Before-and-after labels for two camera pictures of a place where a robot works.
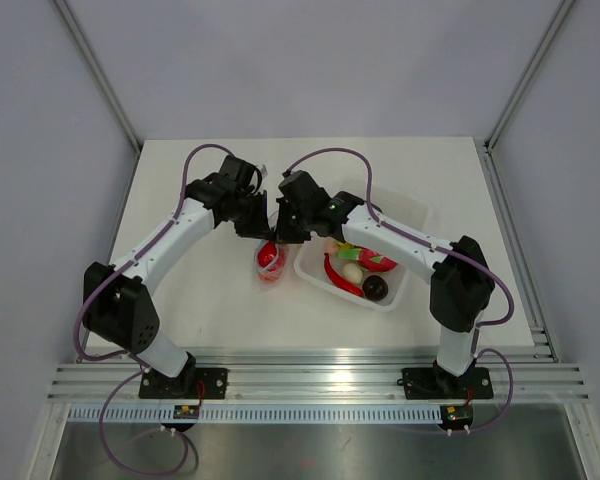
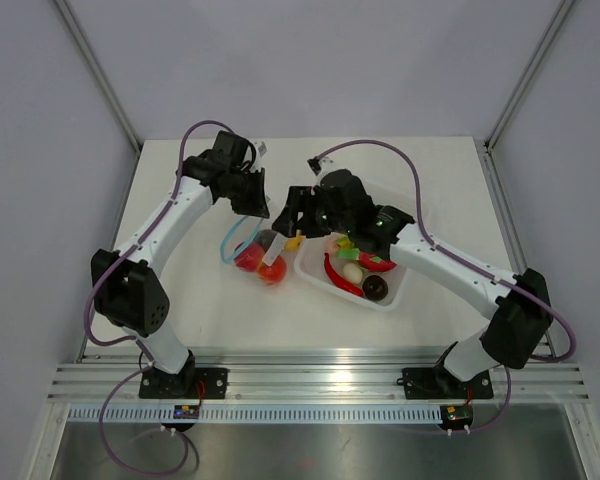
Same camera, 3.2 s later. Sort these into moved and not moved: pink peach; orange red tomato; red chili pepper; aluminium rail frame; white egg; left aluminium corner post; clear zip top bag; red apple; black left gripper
Moved: black left gripper; clear zip top bag; red apple
Not moved: red chili pepper; aluminium rail frame; orange red tomato; left aluminium corner post; pink peach; white egg
